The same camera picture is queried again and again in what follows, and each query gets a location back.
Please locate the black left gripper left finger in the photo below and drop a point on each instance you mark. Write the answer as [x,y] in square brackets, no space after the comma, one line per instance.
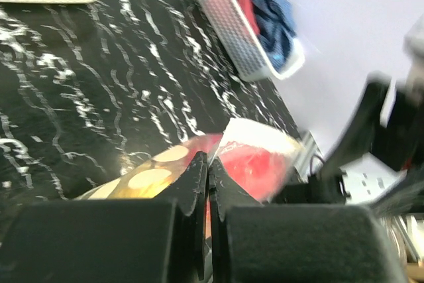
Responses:
[113,240]

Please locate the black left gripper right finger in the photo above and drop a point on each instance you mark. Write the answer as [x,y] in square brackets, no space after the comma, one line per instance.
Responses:
[252,242]

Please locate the polka dot zip top bag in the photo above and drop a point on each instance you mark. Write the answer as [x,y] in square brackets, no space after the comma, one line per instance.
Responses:
[158,173]

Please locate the lavender plastic basket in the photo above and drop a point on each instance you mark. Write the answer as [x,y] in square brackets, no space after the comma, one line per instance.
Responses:
[243,46]

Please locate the red fake tomato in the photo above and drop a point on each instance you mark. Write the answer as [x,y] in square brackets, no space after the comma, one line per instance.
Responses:
[257,170]

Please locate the dark red cloth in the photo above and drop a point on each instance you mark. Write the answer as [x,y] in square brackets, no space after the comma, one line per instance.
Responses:
[247,8]

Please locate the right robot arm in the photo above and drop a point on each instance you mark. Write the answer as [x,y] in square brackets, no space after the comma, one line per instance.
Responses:
[398,144]

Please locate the blue checkered cloth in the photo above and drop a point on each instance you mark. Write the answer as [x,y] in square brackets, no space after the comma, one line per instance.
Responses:
[276,29]

